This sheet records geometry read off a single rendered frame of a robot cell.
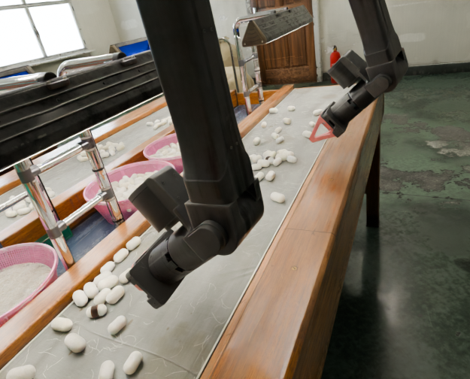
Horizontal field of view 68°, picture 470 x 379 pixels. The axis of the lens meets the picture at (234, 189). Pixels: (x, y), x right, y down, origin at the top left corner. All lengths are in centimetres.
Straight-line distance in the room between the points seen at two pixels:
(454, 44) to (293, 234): 464
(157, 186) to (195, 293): 26
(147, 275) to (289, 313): 20
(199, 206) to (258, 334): 22
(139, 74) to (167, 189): 28
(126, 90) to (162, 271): 29
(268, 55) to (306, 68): 62
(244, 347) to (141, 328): 18
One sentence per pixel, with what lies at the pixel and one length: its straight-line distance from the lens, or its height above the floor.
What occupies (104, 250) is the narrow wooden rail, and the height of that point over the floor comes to 76.
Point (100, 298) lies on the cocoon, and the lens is 67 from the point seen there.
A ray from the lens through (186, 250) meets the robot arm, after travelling 43.
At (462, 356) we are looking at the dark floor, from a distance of 151.
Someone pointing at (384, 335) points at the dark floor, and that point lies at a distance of 151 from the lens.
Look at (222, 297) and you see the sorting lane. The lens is 60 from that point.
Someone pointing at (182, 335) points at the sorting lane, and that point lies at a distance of 57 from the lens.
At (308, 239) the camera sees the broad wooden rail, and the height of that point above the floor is 76.
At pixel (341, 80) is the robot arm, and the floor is 97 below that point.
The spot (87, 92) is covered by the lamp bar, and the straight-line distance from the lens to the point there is 56.
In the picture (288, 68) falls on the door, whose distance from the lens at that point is 555.
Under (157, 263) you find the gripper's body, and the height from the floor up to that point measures 88.
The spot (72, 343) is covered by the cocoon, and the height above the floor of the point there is 76.
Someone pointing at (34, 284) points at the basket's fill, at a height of 73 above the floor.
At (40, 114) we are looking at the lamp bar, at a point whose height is 108.
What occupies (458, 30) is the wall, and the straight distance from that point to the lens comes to 515.
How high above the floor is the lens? 115
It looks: 27 degrees down
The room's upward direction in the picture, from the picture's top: 11 degrees counter-clockwise
